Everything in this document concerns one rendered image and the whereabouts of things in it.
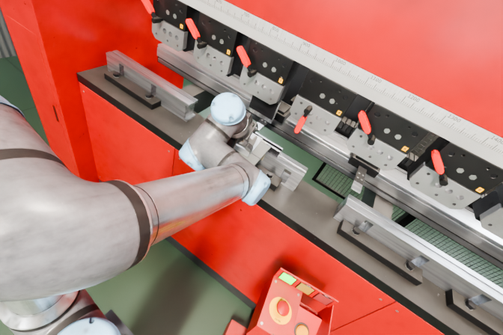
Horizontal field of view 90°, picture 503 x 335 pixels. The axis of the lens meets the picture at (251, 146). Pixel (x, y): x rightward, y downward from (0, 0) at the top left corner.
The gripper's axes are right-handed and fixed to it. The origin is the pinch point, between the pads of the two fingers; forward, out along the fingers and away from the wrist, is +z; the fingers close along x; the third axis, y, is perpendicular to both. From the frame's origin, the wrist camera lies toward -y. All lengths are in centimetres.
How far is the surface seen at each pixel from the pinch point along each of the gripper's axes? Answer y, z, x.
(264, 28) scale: 30.1, -23.6, 7.2
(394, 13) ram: 39, -36, -22
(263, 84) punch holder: 20.1, -10.7, 2.1
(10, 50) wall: -20, 107, 264
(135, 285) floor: -89, 56, 21
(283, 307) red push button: -36, -4, -38
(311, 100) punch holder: 21.0, -15.1, -14.3
